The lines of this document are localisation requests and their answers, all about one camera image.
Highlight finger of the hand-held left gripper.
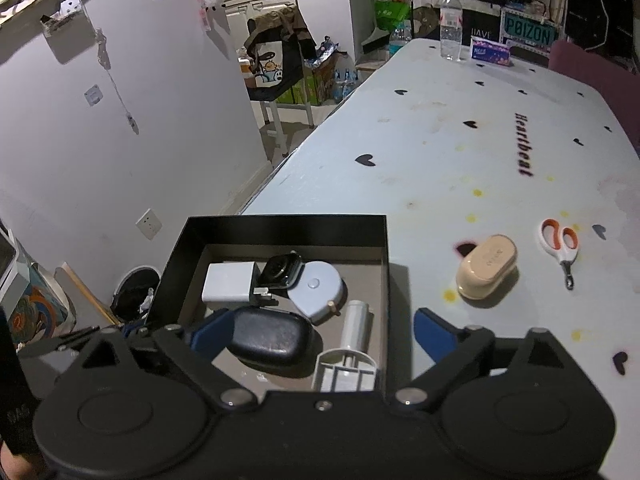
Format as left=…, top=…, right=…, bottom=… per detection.
left=17, top=324, right=151, bottom=356

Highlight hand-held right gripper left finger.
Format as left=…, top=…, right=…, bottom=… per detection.
left=65, top=309, right=256, bottom=408

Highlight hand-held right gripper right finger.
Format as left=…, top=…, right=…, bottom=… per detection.
left=394, top=307, right=588, bottom=407

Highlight black oval case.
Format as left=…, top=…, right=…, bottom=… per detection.
left=226, top=306, right=316, bottom=378

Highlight black storage box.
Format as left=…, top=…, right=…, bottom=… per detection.
left=145, top=215, right=391, bottom=393

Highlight black trash bin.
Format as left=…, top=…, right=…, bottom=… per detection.
left=110, top=266, right=162, bottom=323

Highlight white charger block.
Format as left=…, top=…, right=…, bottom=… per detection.
left=201, top=261, right=258, bottom=305

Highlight wooden stick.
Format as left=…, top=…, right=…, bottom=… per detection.
left=55, top=260, right=121, bottom=326

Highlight white plastic roller tool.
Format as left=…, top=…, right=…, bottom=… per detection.
left=311, top=300, right=378, bottom=393

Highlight painted canvas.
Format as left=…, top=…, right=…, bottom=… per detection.
left=0, top=230, right=71, bottom=351

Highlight beige oval case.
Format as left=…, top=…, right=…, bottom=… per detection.
left=456, top=234, right=519, bottom=301

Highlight black smartwatch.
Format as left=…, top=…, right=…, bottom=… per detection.
left=254, top=251, right=303, bottom=306

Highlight white tape measure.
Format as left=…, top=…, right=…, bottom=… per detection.
left=290, top=260, right=347, bottom=325

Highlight orange and white scissors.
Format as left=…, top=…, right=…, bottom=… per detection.
left=537, top=218, right=581, bottom=291

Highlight light heart print tablecloth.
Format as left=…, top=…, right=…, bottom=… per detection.
left=240, top=37, right=640, bottom=480

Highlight white stool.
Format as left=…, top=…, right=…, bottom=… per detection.
left=257, top=100, right=316, bottom=156

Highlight pack of water bottles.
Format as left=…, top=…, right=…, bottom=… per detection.
left=332, top=65, right=361, bottom=103

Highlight cartoon print tote bag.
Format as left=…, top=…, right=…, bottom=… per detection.
left=242, top=10, right=318, bottom=103

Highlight green cardboard box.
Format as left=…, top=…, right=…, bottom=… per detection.
left=277, top=67, right=336, bottom=107

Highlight blue tissue pack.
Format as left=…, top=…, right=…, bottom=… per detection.
left=470, top=36, right=513, bottom=67

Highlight blue label water bottle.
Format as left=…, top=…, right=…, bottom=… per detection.
left=389, top=22, right=413, bottom=58

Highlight clear water bottle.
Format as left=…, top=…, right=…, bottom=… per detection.
left=439, top=0, right=463, bottom=62

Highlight pink chair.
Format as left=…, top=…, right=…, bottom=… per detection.
left=548, top=40, right=640, bottom=156

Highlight teal sign plate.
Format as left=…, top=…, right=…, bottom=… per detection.
left=500, top=7, right=558, bottom=51

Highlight green plastic bag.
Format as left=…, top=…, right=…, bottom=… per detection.
left=375, top=0, right=412, bottom=36

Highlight white wall socket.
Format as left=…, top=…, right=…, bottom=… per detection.
left=136, top=207, right=163, bottom=240

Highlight hanging white cable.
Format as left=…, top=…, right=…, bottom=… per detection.
left=95, top=27, right=141, bottom=136

